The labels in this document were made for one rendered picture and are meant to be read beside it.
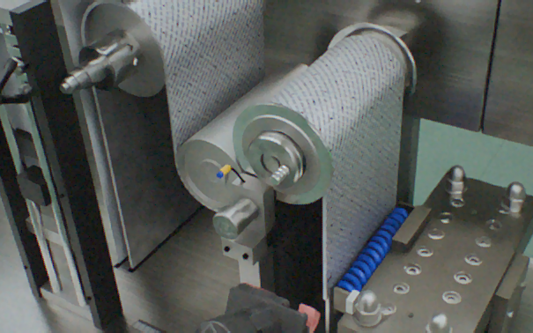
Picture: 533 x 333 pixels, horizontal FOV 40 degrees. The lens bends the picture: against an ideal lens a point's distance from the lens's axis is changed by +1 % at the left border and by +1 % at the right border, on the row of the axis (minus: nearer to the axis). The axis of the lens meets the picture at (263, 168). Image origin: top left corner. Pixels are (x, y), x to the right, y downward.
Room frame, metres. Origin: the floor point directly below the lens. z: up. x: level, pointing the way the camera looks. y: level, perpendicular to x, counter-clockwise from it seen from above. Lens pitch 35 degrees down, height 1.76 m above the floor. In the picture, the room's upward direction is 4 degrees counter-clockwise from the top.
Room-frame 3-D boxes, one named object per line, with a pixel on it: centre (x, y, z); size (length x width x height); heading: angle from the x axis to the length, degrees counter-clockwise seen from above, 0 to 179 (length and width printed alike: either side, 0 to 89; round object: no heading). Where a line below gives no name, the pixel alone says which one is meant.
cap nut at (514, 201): (0.89, -0.39, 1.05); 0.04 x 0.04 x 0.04
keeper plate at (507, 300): (0.75, -0.35, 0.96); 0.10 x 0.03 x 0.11; 145
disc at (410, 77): (0.96, -0.17, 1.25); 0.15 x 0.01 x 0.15; 55
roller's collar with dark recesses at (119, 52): (0.88, 0.19, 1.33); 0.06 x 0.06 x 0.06; 55
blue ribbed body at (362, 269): (0.81, -0.16, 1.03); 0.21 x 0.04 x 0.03; 145
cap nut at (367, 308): (0.68, -0.13, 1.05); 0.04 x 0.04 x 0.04
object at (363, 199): (0.82, -0.14, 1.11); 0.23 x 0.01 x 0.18; 145
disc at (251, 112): (0.75, -0.02, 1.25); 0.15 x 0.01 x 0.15; 55
